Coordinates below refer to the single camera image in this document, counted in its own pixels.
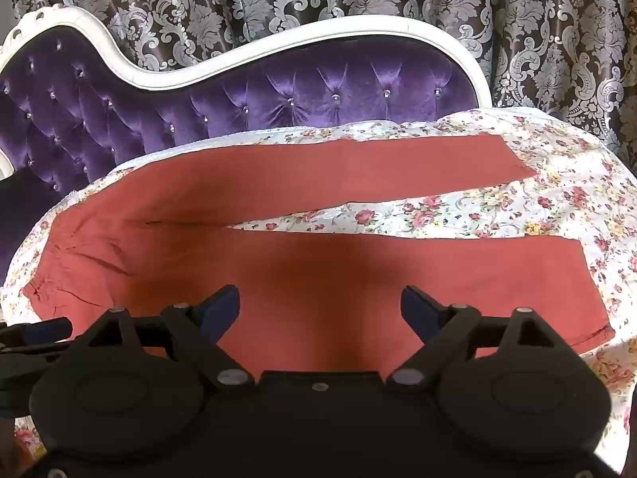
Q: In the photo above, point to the floral bed sheet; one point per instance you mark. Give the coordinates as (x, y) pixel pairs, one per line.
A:
(572, 199)

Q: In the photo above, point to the purple tufted headboard white frame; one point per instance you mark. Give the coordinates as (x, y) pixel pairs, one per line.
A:
(249, 104)

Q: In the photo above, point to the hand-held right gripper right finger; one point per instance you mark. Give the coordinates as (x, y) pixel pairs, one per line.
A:
(419, 308)

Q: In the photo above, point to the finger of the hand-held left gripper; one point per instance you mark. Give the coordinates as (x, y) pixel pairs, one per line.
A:
(47, 329)
(30, 350)

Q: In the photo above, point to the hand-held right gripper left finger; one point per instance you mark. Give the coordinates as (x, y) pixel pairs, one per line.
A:
(221, 308)

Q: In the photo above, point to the red-brown pillow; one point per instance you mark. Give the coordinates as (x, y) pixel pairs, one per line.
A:
(323, 259)

